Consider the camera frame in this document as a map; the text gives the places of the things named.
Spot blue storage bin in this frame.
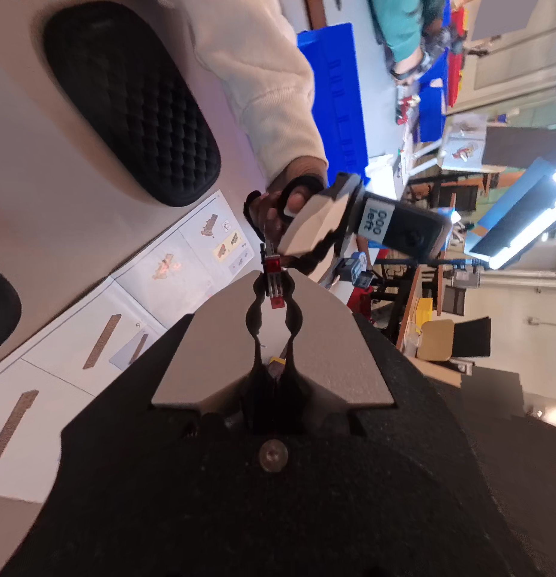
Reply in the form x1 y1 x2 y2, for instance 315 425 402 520
418 47 450 142

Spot large blue plastic bin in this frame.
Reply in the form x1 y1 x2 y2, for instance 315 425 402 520
297 23 371 185

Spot open lego instruction booklet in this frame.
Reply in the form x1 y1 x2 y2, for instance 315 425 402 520
0 189 257 503

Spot ceiling light bar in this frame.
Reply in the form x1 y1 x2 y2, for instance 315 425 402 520
467 162 556 271

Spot red storage bin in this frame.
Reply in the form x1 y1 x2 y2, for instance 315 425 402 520
447 9 468 106

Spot black quilted wrist pad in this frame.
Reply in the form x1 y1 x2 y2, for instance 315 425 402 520
0 264 23 357
44 0 222 208

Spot tan chair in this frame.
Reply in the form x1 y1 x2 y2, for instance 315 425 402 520
415 316 492 361

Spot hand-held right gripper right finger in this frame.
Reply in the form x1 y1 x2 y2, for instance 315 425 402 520
277 268 395 432

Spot person's left forearm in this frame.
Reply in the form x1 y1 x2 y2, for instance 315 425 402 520
161 0 329 185

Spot grey red lego assembly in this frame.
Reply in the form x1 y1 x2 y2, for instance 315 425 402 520
260 243 285 309

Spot person's left hand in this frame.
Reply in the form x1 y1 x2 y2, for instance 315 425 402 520
248 155 329 247

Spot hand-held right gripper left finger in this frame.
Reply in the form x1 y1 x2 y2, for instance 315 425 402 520
151 270 277 432

